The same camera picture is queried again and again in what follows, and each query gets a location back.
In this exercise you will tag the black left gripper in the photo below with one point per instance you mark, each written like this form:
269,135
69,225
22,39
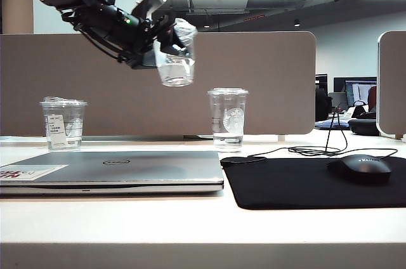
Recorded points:
141,35

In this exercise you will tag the short clear plastic logo cup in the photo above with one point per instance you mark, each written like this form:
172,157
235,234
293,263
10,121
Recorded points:
176,76

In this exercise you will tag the tall clear plastic logo cup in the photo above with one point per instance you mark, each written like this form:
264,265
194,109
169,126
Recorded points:
228,142

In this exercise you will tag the silver Dell laptop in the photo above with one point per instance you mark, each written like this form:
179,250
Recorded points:
142,170

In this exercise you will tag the clear plastic cup white label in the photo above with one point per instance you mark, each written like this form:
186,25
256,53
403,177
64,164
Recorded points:
60,142

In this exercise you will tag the wide brown desk divider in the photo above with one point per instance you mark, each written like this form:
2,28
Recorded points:
253,69

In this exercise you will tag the white divider foot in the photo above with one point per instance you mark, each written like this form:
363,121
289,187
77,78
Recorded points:
281,138

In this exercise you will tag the dark unlit monitor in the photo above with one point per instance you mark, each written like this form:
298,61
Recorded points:
321,83

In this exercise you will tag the dark seated person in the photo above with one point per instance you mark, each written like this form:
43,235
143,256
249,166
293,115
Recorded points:
322,107

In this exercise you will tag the blue cloth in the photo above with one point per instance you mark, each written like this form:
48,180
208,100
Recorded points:
326,125

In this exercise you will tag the black mouse pad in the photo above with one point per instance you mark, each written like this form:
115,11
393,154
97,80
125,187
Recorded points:
285,183

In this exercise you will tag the lit computer monitor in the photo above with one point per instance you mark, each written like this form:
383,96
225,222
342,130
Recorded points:
355,88

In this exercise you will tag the black zip case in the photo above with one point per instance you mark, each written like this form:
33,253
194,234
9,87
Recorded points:
363,126

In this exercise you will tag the red office chair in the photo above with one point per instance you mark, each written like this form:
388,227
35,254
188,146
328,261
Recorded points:
373,97

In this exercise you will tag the brown divider white edge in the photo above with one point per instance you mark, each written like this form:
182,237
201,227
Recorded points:
393,85

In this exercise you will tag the black computer mouse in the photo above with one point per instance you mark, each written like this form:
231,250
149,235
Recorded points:
361,170

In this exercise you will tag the grey ceiling air duct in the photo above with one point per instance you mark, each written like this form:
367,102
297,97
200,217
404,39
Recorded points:
219,5

